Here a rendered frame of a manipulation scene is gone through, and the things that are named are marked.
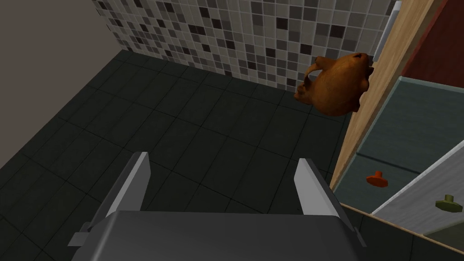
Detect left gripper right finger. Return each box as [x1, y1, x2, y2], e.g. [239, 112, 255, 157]
[293, 158, 354, 232]

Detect brown clay jug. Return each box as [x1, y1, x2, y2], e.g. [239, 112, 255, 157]
[293, 52, 375, 117]

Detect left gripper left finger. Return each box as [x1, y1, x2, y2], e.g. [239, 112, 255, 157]
[89, 151, 151, 230]

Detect olive round knob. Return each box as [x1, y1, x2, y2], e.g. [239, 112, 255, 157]
[435, 194, 464, 213]

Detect orange round knob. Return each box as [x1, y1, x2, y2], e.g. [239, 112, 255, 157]
[366, 171, 389, 189]

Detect pale grey drawer front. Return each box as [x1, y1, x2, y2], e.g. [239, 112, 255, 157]
[372, 140, 464, 236]

